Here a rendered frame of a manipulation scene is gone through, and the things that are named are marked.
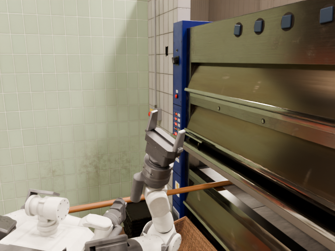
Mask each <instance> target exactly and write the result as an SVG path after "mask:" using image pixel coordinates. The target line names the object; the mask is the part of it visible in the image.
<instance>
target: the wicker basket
mask: <svg viewBox="0 0 335 251"><path fill-rule="evenodd" d="M173 224H174V226H175V229H176V233H178V234H180V235H181V240H182V241H181V243H180V244H181V245H180V246H179V249H178V250H177V251H218V250H217V249H216V248H215V247H214V246H213V245H212V244H211V243H210V242H209V241H208V239H207V238H206V237H205V236H204V235H203V234H202V233H201V232H200V231H199V229H198V228H197V227H196V226H195V225H194V224H193V223H192V222H191V221H190V219H189V218H188V217H187V216H184V217H182V218H180V219H178V220H176V221H174V222H173Z"/></svg>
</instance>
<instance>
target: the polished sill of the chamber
mask: <svg viewBox="0 0 335 251"><path fill-rule="evenodd" d="M189 174H190V175H191V176H192V177H193V178H194V179H196V180H197V181H198V182H199V183H200V184H206V183H211V182H215V181H214V180H213V179H211V178H210V177H209V176H207V175H206V174H205V173H203V172H202V171H201V170H199V169H198V168H191V169H189ZM207 190H209V191H210V192H211V193H212V194H213V195H215V196H216V197H217V198H218V199H219V200H221V201H222V202H223V203H224V204H225V205H226V206H228V207H229V208H230V209H231V210H232V211H234V212H235V213H236V214H237V215H238V216H240V217H241V218H242V219H243V220H244V221H246V222H247V223H248V224H249V225H250V226H251V227H253V228H254V229H255V230H256V231H257V232H259V233H260V234H261V235H262V236H263V237H265V238H266V239H267V240H268V241H269V242H270V243H272V244H273V245H274V246H275V247H276V248H278V249H279V250H280V251H307V250H306V249H305V248H303V247H302V246H301V245H299V244H298V243H297V242H295V241H294V240H293V239H291V238H290V237H289V236H287V235H286V234H285V233H283V232H282V231H281V230H279V229H278V228H276V227H275V226H274V225H272V224H271V223H270V222H268V221H267V220H266V219H264V218H263V217H262V216H260V215H259V214H258V213H256V212H255V211H254V210H253V209H251V208H250V207H249V206H247V205H246V204H245V203H243V202H242V201H241V200H239V199H238V198H237V197H235V196H234V195H233V194H231V193H230V192H229V191H227V190H226V189H225V188H223V187H222V186H219V187H214V188H208V189H207Z"/></svg>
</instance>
